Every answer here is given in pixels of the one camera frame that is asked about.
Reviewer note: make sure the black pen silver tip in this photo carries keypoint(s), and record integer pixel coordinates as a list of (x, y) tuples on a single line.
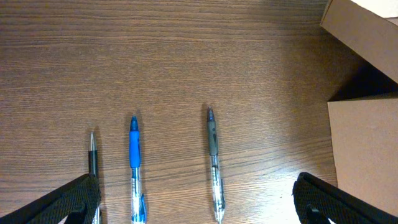
[(93, 169)]

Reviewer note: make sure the open cardboard box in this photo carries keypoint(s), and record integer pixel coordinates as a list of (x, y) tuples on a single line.
[(363, 114)]

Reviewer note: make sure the dark grey clear pen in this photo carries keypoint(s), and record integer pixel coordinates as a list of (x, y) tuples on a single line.
[(216, 180)]

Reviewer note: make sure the blue clear pen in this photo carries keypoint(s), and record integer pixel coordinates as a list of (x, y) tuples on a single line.
[(138, 208)]

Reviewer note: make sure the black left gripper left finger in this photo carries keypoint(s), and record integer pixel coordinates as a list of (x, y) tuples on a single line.
[(74, 202)]

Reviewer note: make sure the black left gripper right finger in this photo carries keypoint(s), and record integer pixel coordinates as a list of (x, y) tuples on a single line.
[(317, 201)]

